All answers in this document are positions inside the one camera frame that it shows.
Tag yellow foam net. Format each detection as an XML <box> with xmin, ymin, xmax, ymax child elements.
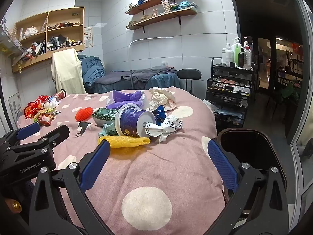
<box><xmin>97</xmin><ymin>135</ymin><xmax>151</xmax><ymax>149</ymax></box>

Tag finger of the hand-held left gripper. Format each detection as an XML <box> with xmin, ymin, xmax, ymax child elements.
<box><xmin>7</xmin><ymin>124</ymin><xmax>70</xmax><ymax>153</ymax></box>
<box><xmin>0</xmin><ymin>122</ymin><xmax>41</xmax><ymax>150</ymax></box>

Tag purple plastic bag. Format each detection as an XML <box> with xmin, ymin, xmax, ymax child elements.
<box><xmin>106</xmin><ymin>89</ymin><xmax>145</xmax><ymax>110</ymax></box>

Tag white pump bottle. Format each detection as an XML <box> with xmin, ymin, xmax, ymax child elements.
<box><xmin>221</xmin><ymin>43</ymin><xmax>232</xmax><ymax>66</ymax></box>

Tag pale teal wrapper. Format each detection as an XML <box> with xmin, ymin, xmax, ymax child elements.
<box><xmin>98</xmin><ymin>124</ymin><xmax>119</xmax><ymax>137</ymax></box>

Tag red foam net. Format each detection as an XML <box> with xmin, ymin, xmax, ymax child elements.
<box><xmin>75</xmin><ymin>107</ymin><xmax>94</xmax><ymax>122</ymax></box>

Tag purple and white plastic tub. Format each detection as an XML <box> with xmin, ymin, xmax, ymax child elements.
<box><xmin>114</xmin><ymin>103</ymin><xmax>156</xmax><ymax>137</ymax></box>

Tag potted green plant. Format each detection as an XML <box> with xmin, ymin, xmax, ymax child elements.
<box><xmin>281</xmin><ymin>80</ymin><xmax>302</xmax><ymax>108</ymax></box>

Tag stack of papers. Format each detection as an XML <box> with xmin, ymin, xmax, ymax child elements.
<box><xmin>203</xmin><ymin>99</ymin><xmax>245</xmax><ymax>118</ymax></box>

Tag glass sliding door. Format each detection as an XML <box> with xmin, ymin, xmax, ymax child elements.
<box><xmin>286</xmin><ymin>0</ymin><xmax>313</xmax><ymax>216</ymax></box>

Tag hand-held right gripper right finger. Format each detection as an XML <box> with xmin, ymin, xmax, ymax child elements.
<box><xmin>207</xmin><ymin>138</ymin><xmax>290</xmax><ymax>235</ymax></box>

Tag pile of blue bedding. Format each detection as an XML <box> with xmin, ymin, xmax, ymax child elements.
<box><xmin>78</xmin><ymin>55</ymin><xmax>106</xmax><ymax>93</ymax></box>

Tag red snack packet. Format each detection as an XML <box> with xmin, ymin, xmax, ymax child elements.
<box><xmin>34</xmin><ymin>110</ymin><xmax>61</xmax><ymax>127</ymax></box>

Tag blue massage bed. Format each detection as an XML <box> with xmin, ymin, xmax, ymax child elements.
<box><xmin>94</xmin><ymin>66</ymin><xmax>181</xmax><ymax>94</ymax></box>

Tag black trash bin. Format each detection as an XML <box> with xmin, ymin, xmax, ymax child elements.
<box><xmin>216</xmin><ymin>128</ymin><xmax>288</xmax><ymax>223</ymax></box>

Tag black mesh cart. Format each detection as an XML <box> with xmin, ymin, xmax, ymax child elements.
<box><xmin>205</xmin><ymin>57</ymin><xmax>255</xmax><ymax>128</ymax></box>

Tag wall poster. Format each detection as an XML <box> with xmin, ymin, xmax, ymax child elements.
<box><xmin>83</xmin><ymin>27</ymin><xmax>94</xmax><ymax>48</ymax></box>

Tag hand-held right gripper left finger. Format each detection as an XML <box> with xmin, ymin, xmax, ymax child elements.
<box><xmin>29</xmin><ymin>139</ymin><xmax>114</xmax><ymax>235</ymax></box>

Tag red cylindrical can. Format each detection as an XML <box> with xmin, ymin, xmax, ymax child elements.
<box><xmin>52</xmin><ymin>89</ymin><xmax>67</xmax><ymax>103</ymax></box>

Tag crumpled white printed paper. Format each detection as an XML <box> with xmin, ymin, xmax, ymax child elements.
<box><xmin>144</xmin><ymin>115</ymin><xmax>183</xmax><ymax>143</ymax></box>

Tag grey towel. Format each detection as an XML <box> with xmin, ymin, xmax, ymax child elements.
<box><xmin>122</xmin><ymin>66</ymin><xmax>178</xmax><ymax>83</ymax></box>

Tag pink polka dot blanket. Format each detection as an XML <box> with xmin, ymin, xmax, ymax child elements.
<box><xmin>16</xmin><ymin>86</ymin><xmax>227</xmax><ymax>235</ymax></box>

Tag beige paper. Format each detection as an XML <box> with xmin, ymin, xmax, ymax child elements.
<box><xmin>148</xmin><ymin>87</ymin><xmax>176</xmax><ymax>112</ymax></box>

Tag green snack bag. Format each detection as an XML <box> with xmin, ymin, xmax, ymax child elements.
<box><xmin>91</xmin><ymin>107</ymin><xmax>123</xmax><ymax>127</ymax></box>

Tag cream towel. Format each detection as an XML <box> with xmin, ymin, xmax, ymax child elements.
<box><xmin>51</xmin><ymin>48</ymin><xmax>86</xmax><ymax>95</ymax></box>

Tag wooden wall cabinet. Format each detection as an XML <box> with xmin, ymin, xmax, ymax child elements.
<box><xmin>11</xmin><ymin>6</ymin><xmax>85</xmax><ymax>74</ymax></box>

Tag white curved pipe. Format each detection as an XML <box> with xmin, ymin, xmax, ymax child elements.
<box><xmin>129</xmin><ymin>37</ymin><xmax>173</xmax><ymax>48</ymax></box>

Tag white wall notice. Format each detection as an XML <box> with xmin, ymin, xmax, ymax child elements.
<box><xmin>8</xmin><ymin>92</ymin><xmax>21</xmax><ymax>116</ymax></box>

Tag blue wrapper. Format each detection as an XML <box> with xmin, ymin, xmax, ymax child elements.
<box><xmin>152</xmin><ymin>105</ymin><xmax>167</xmax><ymax>125</ymax></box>

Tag black stool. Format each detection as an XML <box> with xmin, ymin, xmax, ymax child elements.
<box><xmin>177</xmin><ymin>69</ymin><xmax>202</xmax><ymax>94</ymax></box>

